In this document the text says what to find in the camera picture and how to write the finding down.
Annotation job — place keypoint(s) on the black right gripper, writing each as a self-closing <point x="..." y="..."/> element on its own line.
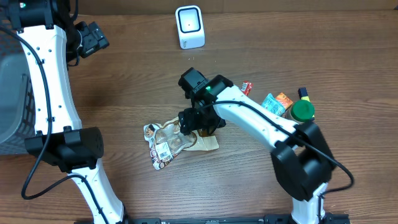
<point x="193" y="124"/>

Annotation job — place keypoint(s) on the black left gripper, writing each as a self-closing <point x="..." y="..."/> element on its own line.
<point x="94" y="40"/>

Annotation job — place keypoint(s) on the beige dog treat bag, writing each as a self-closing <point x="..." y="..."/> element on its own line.
<point x="166" y="142"/>

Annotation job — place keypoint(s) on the red snack stick packet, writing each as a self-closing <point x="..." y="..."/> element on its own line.
<point x="246" y="87"/>

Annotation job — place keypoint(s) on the mint green tissue packet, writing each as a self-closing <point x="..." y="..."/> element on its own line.
<point x="272" y="105"/>

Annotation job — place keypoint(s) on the orange snack packet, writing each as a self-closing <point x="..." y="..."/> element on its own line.
<point x="284" y="100"/>

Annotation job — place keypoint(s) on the green lid jar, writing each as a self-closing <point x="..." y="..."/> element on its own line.
<point x="292" y="113"/>

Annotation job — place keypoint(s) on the yellow highlighter marker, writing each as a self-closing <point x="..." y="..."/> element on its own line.
<point x="304" y="94"/>

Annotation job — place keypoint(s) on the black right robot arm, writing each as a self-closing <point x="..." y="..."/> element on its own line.
<point x="302" y="160"/>

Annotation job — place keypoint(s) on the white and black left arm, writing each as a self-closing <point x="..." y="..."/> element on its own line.
<point x="53" y="41"/>

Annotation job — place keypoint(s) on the white barcode scanner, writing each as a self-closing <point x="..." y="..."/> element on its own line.
<point x="190" y="27"/>

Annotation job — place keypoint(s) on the dark grey plastic basket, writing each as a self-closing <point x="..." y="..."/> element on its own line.
<point x="17" y="99"/>

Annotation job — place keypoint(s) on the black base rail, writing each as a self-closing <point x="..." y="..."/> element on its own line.
<point x="267" y="219"/>

